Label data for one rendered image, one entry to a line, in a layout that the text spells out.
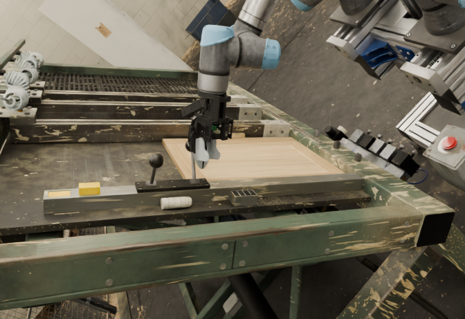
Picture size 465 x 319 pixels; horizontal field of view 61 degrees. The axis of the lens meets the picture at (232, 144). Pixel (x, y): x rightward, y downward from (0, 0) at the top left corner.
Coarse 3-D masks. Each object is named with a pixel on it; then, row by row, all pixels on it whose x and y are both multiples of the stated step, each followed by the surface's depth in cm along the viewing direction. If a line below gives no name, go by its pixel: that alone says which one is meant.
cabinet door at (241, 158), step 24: (168, 144) 146; (240, 144) 156; (264, 144) 160; (288, 144) 163; (216, 168) 130; (240, 168) 132; (264, 168) 135; (288, 168) 137; (312, 168) 140; (336, 168) 141
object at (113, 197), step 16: (288, 176) 124; (304, 176) 125; (320, 176) 127; (336, 176) 128; (352, 176) 130; (112, 192) 101; (128, 192) 102; (144, 192) 103; (160, 192) 105; (176, 192) 106; (192, 192) 108; (208, 192) 110; (224, 192) 112; (256, 192) 116; (272, 192) 118; (288, 192) 120; (304, 192) 122; (320, 192) 125; (48, 208) 95; (64, 208) 97; (80, 208) 98; (96, 208) 100; (112, 208) 101
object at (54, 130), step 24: (0, 72) 128; (24, 120) 134; (48, 120) 140; (72, 120) 143; (96, 120) 146; (120, 120) 149; (144, 120) 153; (168, 120) 156; (240, 120) 168; (264, 120) 173
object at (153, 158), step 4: (152, 156) 97; (156, 156) 97; (160, 156) 97; (152, 160) 96; (156, 160) 96; (160, 160) 97; (152, 164) 97; (156, 164) 96; (160, 164) 97; (152, 172) 101; (152, 176) 102; (152, 180) 103; (148, 184) 104; (152, 184) 105
